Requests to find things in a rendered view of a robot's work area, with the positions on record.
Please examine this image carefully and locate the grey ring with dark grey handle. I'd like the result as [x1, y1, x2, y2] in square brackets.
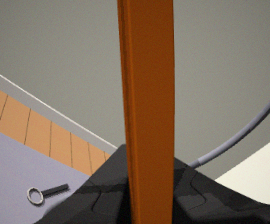
[27, 184, 68, 205]

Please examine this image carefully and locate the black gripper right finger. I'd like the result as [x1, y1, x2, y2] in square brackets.
[172, 157, 270, 224]

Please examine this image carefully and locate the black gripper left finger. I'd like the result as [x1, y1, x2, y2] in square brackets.
[33, 144, 132, 224]

